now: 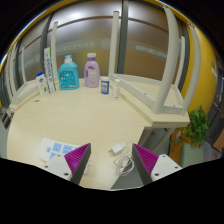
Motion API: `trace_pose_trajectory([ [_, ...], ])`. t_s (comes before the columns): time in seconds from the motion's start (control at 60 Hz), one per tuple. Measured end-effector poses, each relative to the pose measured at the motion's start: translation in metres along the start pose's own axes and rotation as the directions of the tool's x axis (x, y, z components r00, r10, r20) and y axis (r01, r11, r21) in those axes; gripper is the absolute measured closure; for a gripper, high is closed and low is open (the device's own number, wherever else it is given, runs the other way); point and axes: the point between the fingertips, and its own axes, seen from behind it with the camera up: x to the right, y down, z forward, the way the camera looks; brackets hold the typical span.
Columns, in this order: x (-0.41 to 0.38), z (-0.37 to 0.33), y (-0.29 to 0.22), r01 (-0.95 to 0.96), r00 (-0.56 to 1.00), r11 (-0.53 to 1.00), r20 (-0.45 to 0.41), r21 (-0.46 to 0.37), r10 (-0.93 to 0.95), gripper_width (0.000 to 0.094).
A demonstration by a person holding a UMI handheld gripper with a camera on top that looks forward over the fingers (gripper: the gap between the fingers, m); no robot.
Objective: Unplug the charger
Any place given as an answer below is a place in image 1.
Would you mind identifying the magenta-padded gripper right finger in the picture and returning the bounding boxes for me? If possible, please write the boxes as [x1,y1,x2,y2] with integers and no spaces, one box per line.
[131,143,183,186]

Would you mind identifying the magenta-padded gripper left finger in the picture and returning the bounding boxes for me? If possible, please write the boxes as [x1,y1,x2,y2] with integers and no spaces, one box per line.
[43,143,92,185]

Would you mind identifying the white charger block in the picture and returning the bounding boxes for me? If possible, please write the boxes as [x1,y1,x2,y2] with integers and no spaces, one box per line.
[108,142,127,156]

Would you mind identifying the white metal desk legs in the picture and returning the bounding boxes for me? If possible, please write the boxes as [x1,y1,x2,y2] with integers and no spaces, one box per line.
[138,127,178,156]

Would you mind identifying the potted green plant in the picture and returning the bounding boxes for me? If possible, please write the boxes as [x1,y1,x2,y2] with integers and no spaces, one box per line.
[173,105,212,168]

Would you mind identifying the small slim white bottle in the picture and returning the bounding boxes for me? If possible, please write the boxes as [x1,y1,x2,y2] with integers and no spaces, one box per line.
[112,78,121,100]

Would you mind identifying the small blue-labelled jar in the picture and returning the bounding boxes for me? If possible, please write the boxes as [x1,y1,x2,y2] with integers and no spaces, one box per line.
[100,76,111,95]

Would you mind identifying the white bottle with blue cap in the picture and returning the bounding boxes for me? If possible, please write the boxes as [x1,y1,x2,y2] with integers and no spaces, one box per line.
[35,71,50,98]

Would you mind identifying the group of chairs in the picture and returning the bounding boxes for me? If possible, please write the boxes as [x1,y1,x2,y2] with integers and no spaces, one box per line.
[0,107,14,130]

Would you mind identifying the blue detergent bottle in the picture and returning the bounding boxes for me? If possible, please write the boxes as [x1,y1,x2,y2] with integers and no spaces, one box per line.
[57,54,81,91]

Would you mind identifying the purple detergent bottle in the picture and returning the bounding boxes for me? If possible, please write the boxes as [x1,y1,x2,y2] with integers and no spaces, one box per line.
[83,52,101,89]

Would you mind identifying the tall white toothpaste box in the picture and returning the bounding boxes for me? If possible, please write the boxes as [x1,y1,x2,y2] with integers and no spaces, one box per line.
[43,46,58,94]

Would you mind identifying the upturned white-legged table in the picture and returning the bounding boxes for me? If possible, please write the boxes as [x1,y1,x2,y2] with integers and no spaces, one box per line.
[108,4,203,129]
[8,21,60,113]

